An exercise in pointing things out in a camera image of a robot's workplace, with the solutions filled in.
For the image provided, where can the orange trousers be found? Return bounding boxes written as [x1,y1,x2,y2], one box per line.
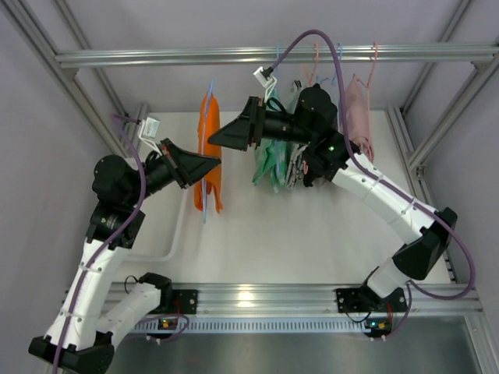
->
[197,94,223,213]

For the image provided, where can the blue wire hanger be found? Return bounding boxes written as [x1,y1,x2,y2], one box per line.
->
[200,76,218,225]
[315,43,344,86]

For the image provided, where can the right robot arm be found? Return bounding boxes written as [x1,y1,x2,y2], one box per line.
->
[208,84,457,311]

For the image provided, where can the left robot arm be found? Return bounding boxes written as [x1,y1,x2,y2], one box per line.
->
[28,139,221,373]

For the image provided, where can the blue hanger green garment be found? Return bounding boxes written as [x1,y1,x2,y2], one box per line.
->
[274,43,280,188]

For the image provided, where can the green tie-dye garment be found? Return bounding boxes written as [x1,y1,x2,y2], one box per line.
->
[251,88,293,192]

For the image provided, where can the white black printed garment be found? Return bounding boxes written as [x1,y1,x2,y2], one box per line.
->
[285,79,304,189]

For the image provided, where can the white perforated plastic basket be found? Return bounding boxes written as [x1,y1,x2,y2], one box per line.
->
[126,183,189,263]

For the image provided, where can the pink garment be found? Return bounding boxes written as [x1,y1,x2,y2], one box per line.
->
[345,75,374,161]

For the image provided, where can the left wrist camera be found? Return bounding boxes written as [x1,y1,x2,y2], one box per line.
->
[137,116,161,153]

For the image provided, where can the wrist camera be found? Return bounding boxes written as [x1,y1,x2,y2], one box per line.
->
[137,116,161,153]
[253,66,277,103]

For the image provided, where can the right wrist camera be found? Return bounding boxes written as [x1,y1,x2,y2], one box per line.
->
[253,66,277,103]

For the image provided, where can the aluminium frame post left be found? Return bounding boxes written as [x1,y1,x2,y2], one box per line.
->
[1,1,139,156]

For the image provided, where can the aluminium frame post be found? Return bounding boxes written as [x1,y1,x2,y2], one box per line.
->
[385,0,499,176]
[1,1,139,156]

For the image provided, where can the aluminium hanging rail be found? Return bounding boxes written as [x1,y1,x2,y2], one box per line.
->
[56,42,498,69]

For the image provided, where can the pink wire hanger middle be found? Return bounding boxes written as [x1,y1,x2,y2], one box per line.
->
[302,43,320,86]

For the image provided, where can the pink wire hanger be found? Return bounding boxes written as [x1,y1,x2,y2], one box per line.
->
[353,42,379,161]
[302,43,320,86]

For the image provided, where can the empty blue wire hanger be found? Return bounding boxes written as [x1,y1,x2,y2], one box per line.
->
[315,43,344,86]

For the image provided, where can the pink wire hanger right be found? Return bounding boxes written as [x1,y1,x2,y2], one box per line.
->
[353,42,379,161]

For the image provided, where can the aluminium frame post right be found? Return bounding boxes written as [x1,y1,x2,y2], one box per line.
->
[385,0,499,176]

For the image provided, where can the slotted cable duct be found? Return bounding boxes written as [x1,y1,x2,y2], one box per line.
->
[131,317,370,334]

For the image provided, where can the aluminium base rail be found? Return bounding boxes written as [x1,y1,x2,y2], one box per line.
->
[173,283,483,318]

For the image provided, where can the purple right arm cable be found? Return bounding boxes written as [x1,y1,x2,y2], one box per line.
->
[268,29,477,342]

